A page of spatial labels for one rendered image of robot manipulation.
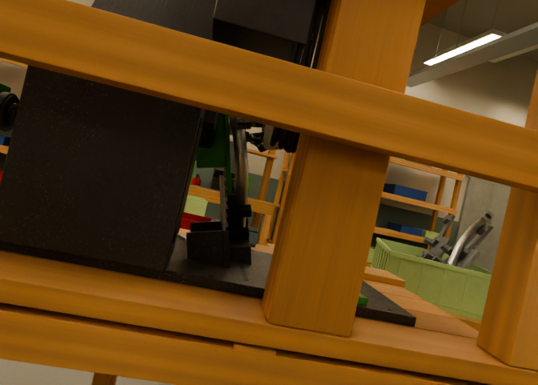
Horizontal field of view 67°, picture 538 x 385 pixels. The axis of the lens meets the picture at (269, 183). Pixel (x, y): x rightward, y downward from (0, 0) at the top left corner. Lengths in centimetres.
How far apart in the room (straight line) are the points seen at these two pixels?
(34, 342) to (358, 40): 67
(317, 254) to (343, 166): 15
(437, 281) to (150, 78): 132
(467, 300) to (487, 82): 732
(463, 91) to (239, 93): 794
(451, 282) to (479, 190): 689
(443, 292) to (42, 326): 134
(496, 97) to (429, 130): 823
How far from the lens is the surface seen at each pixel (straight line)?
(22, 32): 65
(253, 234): 126
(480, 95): 866
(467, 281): 168
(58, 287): 68
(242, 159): 89
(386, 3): 74
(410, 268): 163
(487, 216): 180
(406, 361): 77
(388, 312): 88
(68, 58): 62
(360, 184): 67
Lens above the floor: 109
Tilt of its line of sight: 1 degrees up
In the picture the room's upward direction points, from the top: 13 degrees clockwise
